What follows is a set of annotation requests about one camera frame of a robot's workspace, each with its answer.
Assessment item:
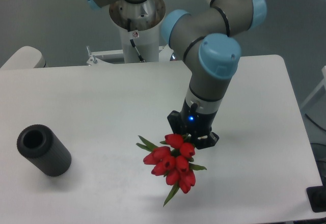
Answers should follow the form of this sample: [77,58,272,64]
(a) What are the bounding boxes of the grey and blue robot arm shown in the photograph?
[87,0,267,149]

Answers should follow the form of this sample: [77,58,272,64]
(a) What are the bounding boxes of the black box at table edge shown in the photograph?
[306,186,325,213]

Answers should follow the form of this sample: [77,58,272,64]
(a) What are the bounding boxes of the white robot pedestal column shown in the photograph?
[109,0,166,63]

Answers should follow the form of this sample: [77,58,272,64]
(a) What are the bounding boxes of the dark grey ribbed vase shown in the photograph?
[16,124,72,177]

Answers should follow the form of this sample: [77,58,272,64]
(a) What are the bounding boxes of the red tulip bouquet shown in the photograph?
[136,133,207,206]

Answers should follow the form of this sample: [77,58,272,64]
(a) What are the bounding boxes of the white pedestal base frame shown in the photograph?
[86,45,177,66]

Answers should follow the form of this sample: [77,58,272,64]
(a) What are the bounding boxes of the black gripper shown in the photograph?
[167,102,219,149]

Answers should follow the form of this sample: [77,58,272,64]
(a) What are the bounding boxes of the white chair at left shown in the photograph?
[1,46,48,70]

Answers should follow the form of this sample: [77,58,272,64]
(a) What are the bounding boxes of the black cable on pedestal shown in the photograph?
[126,18,146,63]

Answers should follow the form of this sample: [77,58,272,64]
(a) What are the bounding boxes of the white frame at right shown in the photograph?
[300,66,325,112]

